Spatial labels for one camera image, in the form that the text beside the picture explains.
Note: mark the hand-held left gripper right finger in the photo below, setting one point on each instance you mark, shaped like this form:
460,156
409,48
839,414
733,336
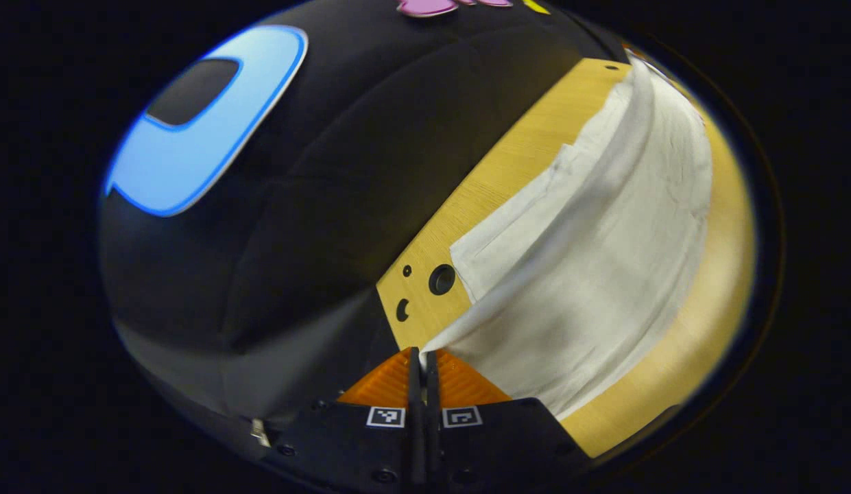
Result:
433,425

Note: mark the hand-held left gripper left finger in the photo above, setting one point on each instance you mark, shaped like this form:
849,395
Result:
415,425

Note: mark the white jeans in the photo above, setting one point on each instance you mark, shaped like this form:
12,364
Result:
590,274

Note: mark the white backdrop clip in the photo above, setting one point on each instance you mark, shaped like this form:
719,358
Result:
260,432

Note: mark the black backdrop cloth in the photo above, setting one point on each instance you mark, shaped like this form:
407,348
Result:
315,240

